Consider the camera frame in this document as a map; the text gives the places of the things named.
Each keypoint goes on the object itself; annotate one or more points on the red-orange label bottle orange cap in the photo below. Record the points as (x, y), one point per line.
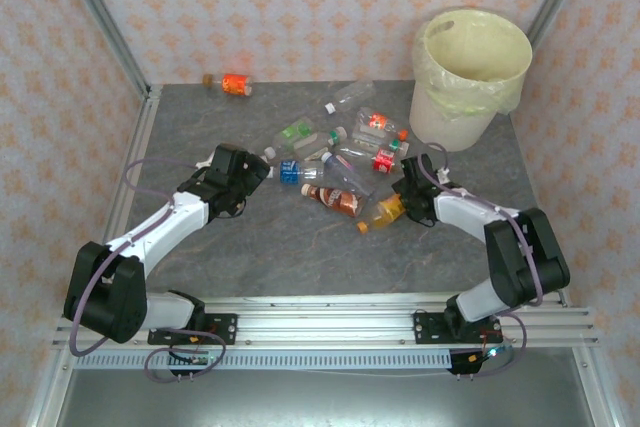
(377, 122)

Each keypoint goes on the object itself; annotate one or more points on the blue label bottle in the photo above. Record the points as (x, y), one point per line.
(290, 172)

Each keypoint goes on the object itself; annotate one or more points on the red label bottle red cap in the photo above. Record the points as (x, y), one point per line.
(384, 161)

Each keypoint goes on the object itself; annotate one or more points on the translucent yellow-green bin liner bag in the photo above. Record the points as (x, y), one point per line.
(480, 97)

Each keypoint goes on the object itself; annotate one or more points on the aluminium side rail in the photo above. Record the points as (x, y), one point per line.
(145, 122)

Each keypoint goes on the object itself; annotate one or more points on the cream plastic bin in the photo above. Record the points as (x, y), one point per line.
(450, 132)

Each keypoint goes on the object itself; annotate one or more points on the flattened clear bottle green cap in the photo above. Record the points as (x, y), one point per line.
(395, 145)

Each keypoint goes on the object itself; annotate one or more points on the clear bottle white cap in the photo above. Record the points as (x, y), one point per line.
(352, 94)

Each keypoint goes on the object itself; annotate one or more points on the brown coffee drink bottle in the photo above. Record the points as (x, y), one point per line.
(332, 197)

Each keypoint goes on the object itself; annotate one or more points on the orange-label bottle brown cap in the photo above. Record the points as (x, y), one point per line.
(236, 84)

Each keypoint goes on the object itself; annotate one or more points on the green lime label soda bottle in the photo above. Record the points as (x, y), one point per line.
(289, 133)

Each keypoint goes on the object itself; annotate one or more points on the orange juice bottle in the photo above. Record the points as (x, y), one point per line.
(382, 214)

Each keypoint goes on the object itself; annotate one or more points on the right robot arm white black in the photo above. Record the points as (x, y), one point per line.
(465, 207)

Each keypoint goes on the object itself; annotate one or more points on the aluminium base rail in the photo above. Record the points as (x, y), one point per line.
(325, 322)

